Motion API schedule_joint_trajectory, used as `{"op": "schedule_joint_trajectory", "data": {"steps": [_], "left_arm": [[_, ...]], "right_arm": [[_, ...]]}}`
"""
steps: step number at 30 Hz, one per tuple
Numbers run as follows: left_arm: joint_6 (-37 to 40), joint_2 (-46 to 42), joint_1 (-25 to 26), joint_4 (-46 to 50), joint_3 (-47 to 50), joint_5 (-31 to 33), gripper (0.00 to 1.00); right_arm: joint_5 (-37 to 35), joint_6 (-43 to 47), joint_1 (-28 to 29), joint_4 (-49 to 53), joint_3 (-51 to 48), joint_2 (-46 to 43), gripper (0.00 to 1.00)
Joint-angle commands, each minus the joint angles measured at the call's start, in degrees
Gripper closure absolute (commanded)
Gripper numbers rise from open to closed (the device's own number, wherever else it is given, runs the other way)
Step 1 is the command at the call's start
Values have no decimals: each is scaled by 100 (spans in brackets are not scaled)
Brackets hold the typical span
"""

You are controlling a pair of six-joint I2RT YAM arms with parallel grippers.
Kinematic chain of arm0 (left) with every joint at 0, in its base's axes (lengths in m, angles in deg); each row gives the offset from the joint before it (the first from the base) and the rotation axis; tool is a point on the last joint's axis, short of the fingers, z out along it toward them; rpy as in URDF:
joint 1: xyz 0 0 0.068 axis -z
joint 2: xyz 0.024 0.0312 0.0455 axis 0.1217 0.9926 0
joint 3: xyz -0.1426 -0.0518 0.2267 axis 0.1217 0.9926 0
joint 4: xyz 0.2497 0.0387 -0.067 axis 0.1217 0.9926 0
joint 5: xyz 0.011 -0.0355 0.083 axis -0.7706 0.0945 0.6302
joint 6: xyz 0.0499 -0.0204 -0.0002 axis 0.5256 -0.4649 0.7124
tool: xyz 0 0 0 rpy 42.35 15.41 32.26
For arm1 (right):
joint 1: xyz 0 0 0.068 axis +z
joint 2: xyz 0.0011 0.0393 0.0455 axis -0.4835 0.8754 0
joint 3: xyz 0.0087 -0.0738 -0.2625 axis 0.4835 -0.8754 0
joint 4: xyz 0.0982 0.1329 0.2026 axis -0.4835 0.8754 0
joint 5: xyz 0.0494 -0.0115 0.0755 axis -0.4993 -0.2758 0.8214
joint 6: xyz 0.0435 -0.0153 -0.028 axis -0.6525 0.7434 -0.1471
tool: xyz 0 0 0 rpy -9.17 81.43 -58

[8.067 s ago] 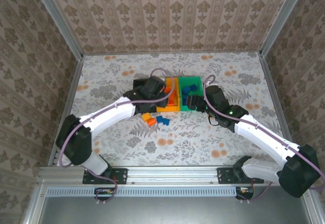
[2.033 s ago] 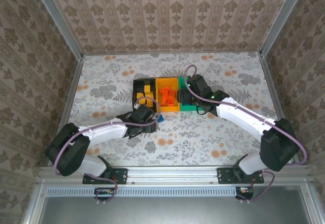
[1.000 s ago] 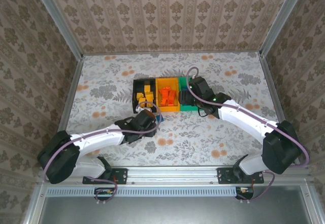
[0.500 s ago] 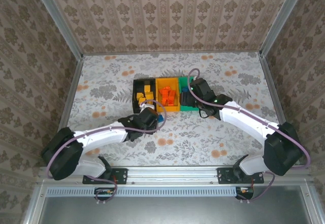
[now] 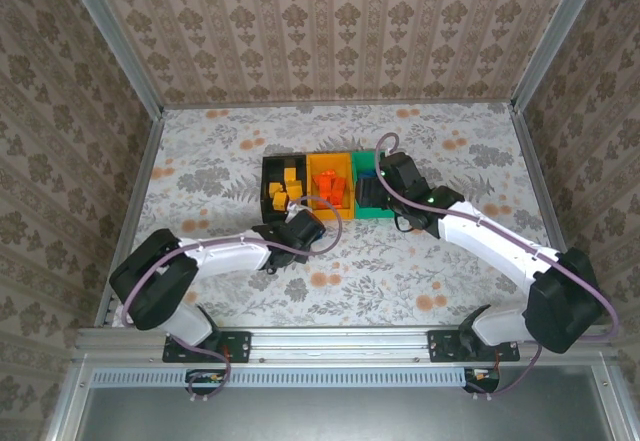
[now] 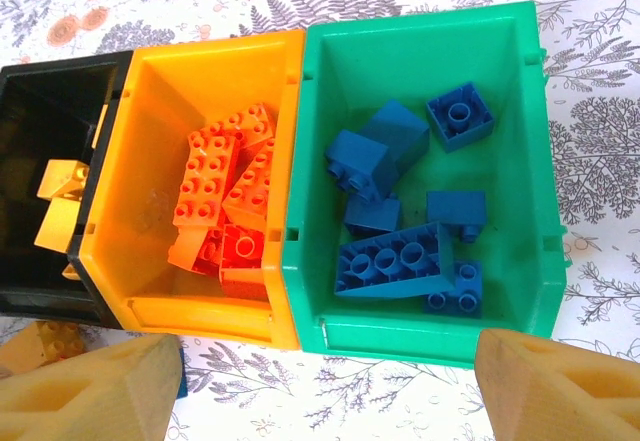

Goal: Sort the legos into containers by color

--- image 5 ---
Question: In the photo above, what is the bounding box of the green plastic bin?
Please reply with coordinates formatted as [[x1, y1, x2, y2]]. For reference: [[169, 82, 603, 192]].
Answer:
[[351, 149, 403, 220]]

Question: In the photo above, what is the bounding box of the yellow-orange plastic bin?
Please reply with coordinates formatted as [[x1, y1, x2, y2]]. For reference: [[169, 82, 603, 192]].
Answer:
[[305, 151, 357, 222]]

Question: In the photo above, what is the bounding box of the black plastic bin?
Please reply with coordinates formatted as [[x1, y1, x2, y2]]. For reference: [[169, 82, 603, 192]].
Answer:
[[260, 153, 310, 224]]

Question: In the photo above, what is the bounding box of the grey metal sheet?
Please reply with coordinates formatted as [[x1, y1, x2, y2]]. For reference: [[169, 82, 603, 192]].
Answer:
[[47, 355, 626, 441]]

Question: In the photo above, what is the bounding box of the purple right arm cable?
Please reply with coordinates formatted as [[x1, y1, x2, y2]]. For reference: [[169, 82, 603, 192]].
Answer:
[[375, 133, 620, 403]]

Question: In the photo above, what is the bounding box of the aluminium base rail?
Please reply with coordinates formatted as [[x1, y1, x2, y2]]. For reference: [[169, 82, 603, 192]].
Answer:
[[74, 325, 614, 366]]

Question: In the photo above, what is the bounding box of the aluminium side rail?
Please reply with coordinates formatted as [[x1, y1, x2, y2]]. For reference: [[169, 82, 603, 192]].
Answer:
[[507, 103, 569, 262], [94, 108, 166, 330]]

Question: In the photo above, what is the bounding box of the white slotted cable duct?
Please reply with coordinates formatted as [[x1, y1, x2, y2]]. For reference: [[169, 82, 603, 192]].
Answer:
[[92, 366, 474, 388]]

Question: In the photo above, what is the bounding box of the aluminium frame post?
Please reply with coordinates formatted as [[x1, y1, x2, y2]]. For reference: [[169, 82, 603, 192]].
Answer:
[[56, 0, 166, 120], [510, 0, 612, 112]]

